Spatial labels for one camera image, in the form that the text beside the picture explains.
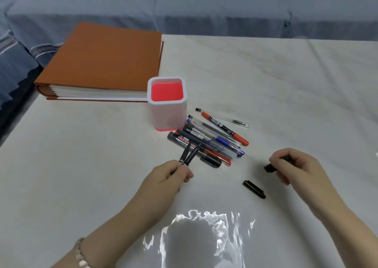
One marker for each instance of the black whiteboard marker pen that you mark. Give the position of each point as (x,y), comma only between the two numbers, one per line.
(174,137)

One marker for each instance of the clear barrel gel pen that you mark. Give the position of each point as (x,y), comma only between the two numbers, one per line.
(221,118)

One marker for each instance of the person's left hand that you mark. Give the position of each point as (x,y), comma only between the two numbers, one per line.
(153,194)

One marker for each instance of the blue grey sofa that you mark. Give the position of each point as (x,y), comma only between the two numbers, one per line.
(206,8)

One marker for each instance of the white table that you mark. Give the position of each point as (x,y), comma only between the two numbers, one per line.
(265,79)

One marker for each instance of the red white pen holder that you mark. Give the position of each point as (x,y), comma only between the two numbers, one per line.
(166,91)

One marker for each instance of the blue grip clear pen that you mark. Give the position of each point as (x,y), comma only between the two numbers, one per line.
(223,142)

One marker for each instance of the wide black pen cap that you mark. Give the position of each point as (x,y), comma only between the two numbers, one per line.
(254,189)

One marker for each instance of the person's right hand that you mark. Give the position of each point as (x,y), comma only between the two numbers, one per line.
(307,176)

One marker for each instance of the orange cover binder album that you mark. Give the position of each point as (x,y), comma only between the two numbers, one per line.
(103,55)

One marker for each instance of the red black marker pen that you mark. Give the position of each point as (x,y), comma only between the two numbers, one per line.
(242,141)

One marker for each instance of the silver grey barrel pen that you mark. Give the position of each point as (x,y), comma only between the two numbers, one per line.
(195,132)

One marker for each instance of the dark barrel gel pen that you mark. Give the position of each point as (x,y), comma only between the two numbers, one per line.
(208,145)

